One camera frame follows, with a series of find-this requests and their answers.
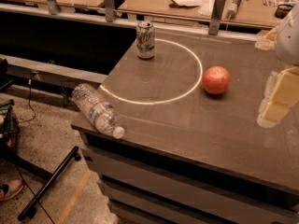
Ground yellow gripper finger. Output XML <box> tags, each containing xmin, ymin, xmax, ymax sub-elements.
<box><xmin>257</xmin><ymin>66</ymin><xmax>299</xmax><ymax>128</ymax></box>
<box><xmin>255</xmin><ymin>26</ymin><xmax>278</xmax><ymax>50</ymax></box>

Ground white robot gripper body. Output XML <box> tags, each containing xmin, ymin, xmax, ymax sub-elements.
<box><xmin>276</xmin><ymin>5</ymin><xmax>299</xmax><ymax>66</ymax></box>

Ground red apple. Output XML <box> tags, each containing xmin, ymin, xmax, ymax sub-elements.
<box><xmin>202</xmin><ymin>66</ymin><xmax>231</xmax><ymax>95</ymax></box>

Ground black round object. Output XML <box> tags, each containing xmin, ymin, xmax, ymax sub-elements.
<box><xmin>275</xmin><ymin>4</ymin><xmax>293</xmax><ymax>19</ymax></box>

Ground grey tube tool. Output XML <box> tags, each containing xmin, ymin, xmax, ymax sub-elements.
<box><xmin>226</xmin><ymin>0</ymin><xmax>241</xmax><ymax>19</ymax></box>

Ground white papers on table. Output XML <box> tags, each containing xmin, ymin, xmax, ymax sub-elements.
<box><xmin>171</xmin><ymin>0</ymin><xmax>215</xmax><ymax>17</ymax></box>

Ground grey drawer cabinet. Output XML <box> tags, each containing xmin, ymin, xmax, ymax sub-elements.
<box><xmin>72</xmin><ymin>30</ymin><xmax>299</xmax><ymax>224</ymax></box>

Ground green soda can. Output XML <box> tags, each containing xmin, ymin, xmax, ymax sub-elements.
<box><xmin>136</xmin><ymin>21</ymin><xmax>155</xmax><ymax>59</ymax></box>

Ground clear plastic water bottle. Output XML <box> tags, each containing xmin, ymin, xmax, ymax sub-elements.
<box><xmin>72</xmin><ymin>83</ymin><xmax>125</xmax><ymax>139</ymax></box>

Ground dark bag at left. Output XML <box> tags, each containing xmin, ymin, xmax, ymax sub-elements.
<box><xmin>0</xmin><ymin>99</ymin><xmax>19</xmax><ymax>161</ymax></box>

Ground orange white sneaker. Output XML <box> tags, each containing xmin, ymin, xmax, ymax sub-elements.
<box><xmin>0</xmin><ymin>178</ymin><xmax>23</xmax><ymax>202</ymax></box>

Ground metal rail bracket right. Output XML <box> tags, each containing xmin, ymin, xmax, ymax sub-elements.
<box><xmin>208</xmin><ymin>0</ymin><xmax>226</xmax><ymax>35</ymax></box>

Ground metal rail bracket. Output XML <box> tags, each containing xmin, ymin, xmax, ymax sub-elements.
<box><xmin>104</xmin><ymin>0</ymin><xmax>116</xmax><ymax>22</ymax></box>
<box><xmin>208</xmin><ymin>0</ymin><xmax>226</xmax><ymax>35</ymax></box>
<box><xmin>47</xmin><ymin>0</ymin><xmax>61</xmax><ymax>15</ymax></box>

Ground metal rail bracket middle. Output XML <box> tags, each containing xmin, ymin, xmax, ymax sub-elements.
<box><xmin>104</xmin><ymin>0</ymin><xmax>116</xmax><ymax>22</ymax></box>

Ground metal rail bracket left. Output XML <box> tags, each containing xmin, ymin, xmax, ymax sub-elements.
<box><xmin>47</xmin><ymin>0</ymin><xmax>61</xmax><ymax>15</ymax></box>

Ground black cable on floor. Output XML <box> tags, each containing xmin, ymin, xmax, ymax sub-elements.
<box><xmin>18</xmin><ymin>73</ymin><xmax>37</xmax><ymax>124</ymax></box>

